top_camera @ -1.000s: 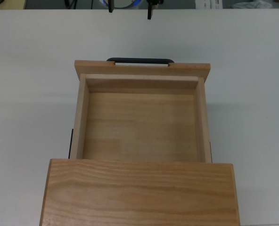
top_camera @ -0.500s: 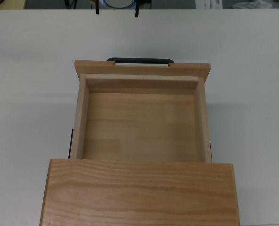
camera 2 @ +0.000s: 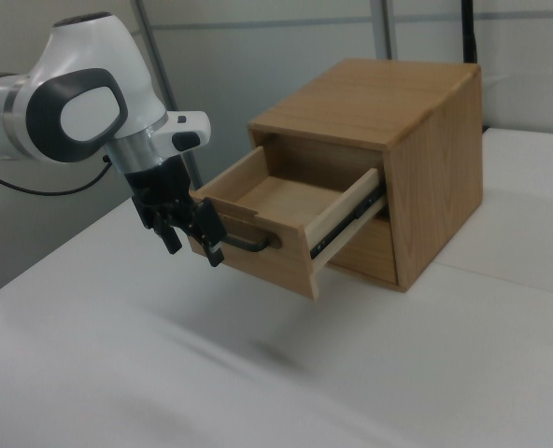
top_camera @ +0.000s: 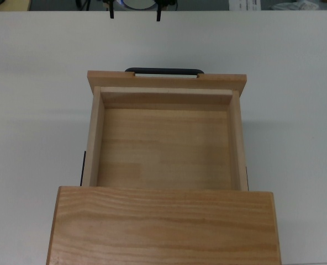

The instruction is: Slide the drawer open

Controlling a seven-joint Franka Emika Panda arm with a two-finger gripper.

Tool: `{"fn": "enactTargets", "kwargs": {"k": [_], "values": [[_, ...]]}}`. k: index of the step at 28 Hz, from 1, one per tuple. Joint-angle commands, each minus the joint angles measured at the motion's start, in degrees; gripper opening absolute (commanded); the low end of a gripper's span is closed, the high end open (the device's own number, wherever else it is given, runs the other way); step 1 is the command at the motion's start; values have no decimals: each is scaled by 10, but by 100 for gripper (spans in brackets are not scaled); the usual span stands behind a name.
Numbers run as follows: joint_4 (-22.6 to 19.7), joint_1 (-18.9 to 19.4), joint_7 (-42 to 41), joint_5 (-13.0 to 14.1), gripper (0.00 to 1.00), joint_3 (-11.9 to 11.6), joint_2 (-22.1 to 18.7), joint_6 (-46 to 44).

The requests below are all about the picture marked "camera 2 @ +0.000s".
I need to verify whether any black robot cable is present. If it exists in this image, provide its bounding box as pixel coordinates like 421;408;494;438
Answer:
0;156;112;197

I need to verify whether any black metal drawer handle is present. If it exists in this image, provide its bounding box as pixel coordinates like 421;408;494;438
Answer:
220;231;282;255

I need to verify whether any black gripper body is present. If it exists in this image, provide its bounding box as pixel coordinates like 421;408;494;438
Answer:
125;156;194;214

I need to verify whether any wooden cabinet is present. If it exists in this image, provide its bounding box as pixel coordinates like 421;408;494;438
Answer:
248;58;484;294

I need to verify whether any plain wooden drawer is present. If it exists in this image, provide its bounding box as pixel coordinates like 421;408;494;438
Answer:
326;215;399;286

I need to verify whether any black metal drawer slide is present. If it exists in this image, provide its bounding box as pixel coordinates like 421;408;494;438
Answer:
309;180;388;260

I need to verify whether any black pole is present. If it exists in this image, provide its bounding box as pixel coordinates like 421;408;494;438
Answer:
460;0;482;64

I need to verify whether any wooden drawer with notched front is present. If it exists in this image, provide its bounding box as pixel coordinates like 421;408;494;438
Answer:
188;145;381;301

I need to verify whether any grey upright partition post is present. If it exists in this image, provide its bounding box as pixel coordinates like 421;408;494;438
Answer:
377;0;395;61

